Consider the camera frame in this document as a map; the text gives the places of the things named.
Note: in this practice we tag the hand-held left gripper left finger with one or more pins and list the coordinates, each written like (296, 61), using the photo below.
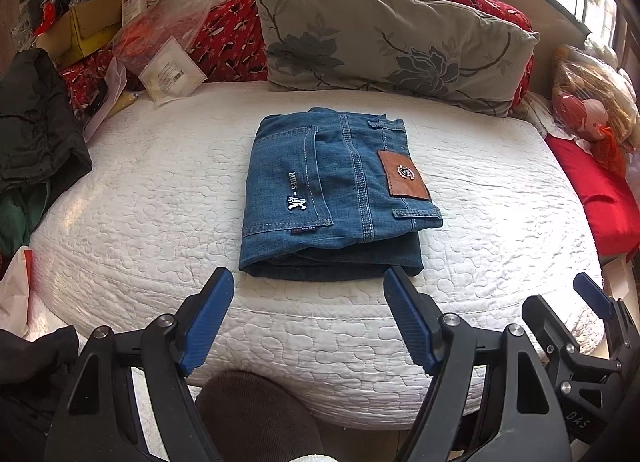
(210, 322)

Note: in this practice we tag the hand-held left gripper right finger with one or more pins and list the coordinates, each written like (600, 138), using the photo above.
(410, 317)

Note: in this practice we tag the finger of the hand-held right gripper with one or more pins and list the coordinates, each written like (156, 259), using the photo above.
(592, 289)
(545, 324)

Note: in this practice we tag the blue denim pants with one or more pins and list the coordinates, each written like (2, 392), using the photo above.
(330, 192)

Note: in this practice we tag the red cushion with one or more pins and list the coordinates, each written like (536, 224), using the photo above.
(600, 192)

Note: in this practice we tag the person's brown trouser leg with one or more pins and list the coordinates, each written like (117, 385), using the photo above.
(255, 417)

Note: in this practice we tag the white quilted bed cover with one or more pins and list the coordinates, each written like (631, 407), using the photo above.
(150, 192)

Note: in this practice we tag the black cloth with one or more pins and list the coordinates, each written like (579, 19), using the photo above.
(30, 362)

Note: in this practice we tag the white plastic bag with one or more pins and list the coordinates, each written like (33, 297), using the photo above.
(15, 292)

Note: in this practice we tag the plastic bag of dolls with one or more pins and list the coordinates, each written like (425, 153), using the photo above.
(595, 87)

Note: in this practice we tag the green cloth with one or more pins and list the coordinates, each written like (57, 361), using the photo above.
(20, 212)

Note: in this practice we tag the white paper envelope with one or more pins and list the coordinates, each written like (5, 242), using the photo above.
(107, 102)

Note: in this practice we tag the white labelled packet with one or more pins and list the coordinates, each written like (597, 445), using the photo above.
(170, 72)

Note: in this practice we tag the black jacket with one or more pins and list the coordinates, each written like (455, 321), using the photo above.
(40, 117)

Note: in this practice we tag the grey floral pillow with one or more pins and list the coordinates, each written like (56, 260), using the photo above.
(375, 42)

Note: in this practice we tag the red printed cloth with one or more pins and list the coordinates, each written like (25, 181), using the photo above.
(225, 37)

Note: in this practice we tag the clear plastic bag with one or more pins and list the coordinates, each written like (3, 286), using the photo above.
(165, 17)

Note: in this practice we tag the cardboard box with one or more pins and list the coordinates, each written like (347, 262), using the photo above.
(85, 27)

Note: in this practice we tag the white bottle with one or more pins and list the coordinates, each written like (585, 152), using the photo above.
(134, 2)

